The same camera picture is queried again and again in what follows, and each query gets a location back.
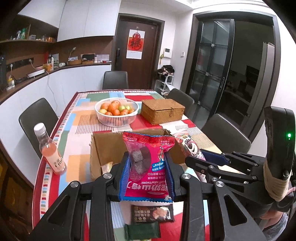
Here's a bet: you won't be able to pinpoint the white flat appliance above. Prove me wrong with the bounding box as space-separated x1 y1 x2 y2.
26 70 46 78

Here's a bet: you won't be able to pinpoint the white slotted fruit basket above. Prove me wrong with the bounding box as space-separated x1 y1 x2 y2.
95 98 139 127

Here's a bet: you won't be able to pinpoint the pink snack packet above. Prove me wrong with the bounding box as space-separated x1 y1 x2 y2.
122 131 176 204

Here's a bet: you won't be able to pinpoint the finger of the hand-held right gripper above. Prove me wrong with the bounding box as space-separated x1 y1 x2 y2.
201 149 264 175
184 156 258 193

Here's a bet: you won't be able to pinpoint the person's right forearm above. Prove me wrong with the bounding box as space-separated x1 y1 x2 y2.
264 207 284 220

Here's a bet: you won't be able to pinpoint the grey dining chair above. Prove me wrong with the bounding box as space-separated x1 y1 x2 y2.
102 71 129 90
166 88 195 119
201 113 252 154
18 98 60 159

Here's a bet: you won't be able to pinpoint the white and red door poster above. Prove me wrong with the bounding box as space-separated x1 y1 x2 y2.
126 27 146 59

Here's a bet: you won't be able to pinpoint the black framed glass sliding door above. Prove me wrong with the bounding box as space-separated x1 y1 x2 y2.
180 10 282 141

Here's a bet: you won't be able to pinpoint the long white cartoon snack packet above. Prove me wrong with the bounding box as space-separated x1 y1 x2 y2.
174 132 207 183

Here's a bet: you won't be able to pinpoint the person's patterned clothing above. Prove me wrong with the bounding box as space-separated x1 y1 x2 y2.
263 212 290 241

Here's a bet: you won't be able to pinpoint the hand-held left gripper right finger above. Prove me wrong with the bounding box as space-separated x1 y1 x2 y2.
165 152 266 241

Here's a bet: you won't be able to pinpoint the white wall cabinets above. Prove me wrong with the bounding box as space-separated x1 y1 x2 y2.
17 0 122 42

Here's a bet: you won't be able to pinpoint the colourful checked tablecloth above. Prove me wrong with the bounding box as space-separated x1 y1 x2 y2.
32 89 210 241

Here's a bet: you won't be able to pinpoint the white curved counter cabinet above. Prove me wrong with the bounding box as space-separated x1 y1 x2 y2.
0 63 113 163

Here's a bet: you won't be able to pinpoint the clear bottle with pink drink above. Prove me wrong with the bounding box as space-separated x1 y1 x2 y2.
33 123 67 176

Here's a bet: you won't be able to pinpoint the woven wicker box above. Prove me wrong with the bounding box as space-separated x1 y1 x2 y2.
141 99 186 125

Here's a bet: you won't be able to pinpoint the white shoe rack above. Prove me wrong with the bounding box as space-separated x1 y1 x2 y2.
154 65 175 95

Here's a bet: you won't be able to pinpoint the brown cardboard box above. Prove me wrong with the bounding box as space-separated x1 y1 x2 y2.
90 128 186 181

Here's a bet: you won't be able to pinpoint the dark green snack packet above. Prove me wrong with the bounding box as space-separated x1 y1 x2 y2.
124 221 162 240

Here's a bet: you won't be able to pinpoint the dark brown door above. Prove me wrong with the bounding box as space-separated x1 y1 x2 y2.
111 13 166 91

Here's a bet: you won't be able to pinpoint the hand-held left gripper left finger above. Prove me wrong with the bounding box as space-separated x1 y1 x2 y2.
28 152 130 241

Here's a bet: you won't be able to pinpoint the pile of mixed fruit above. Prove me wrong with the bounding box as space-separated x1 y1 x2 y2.
100 100 135 116

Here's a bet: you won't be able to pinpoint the brown wall shelf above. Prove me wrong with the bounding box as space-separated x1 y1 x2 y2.
0 14 58 45

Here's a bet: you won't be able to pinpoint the black cracker packet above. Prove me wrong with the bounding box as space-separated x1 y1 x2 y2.
131 205 174 224

